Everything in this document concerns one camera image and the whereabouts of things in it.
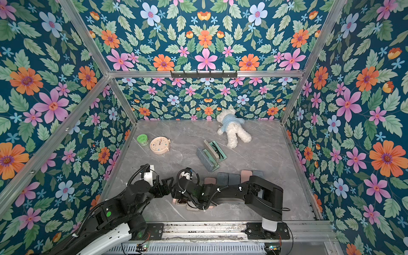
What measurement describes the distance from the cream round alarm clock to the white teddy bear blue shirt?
1.19ft

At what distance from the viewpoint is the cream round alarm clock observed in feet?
3.39

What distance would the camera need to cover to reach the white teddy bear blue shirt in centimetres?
106
